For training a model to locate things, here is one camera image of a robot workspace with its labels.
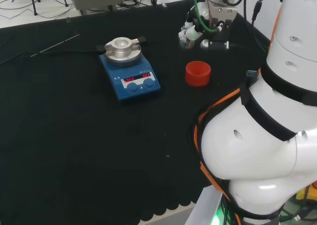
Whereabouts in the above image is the yellow stop button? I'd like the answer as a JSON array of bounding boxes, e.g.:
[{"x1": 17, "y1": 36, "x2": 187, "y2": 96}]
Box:
[{"x1": 296, "y1": 180, "x2": 317, "y2": 211}]

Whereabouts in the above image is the black bench cloth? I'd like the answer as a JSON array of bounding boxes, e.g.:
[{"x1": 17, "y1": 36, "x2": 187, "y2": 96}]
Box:
[{"x1": 0, "y1": 0, "x2": 273, "y2": 225}]

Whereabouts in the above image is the orange robot cable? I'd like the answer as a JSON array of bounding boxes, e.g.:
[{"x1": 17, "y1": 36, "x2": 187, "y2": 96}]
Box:
[{"x1": 193, "y1": 86, "x2": 248, "y2": 225}]

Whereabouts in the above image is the grey robot pedestal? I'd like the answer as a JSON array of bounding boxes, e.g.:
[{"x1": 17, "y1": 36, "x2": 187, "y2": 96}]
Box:
[{"x1": 187, "y1": 185, "x2": 238, "y2": 225}]

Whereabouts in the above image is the heater with blue base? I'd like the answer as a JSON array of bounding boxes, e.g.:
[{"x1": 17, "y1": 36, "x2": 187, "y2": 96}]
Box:
[{"x1": 96, "y1": 36, "x2": 161, "y2": 104}]

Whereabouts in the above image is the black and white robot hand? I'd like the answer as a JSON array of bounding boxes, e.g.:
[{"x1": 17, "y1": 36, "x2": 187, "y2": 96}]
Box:
[{"x1": 178, "y1": 0, "x2": 239, "y2": 51}]

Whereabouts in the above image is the green robot cable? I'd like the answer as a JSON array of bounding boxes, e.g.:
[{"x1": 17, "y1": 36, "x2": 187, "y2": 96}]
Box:
[{"x1": 193, "y1": 0, "x2": 221, "y2": 34}]

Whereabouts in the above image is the clear round-bottom glass flask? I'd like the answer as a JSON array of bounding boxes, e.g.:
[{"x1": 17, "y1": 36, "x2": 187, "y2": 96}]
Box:
[{"x1": 178, "y1": 31, "x2": 195, "y2": 49}]

